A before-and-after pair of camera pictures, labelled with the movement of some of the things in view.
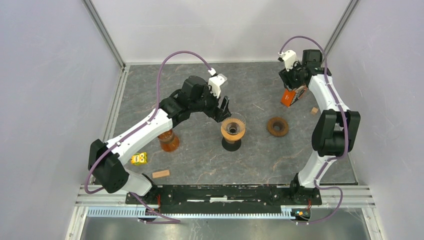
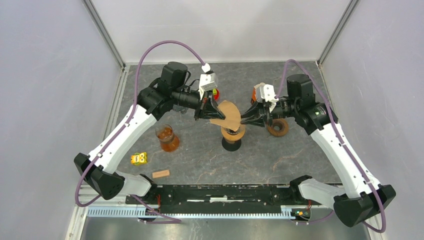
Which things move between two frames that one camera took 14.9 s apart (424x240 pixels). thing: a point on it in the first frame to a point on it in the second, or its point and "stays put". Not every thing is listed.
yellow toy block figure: [139, 158] stays put
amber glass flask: [169, 141] stays put
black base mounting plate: [226, 199] stays put
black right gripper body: [291, 79] to [283, 109]
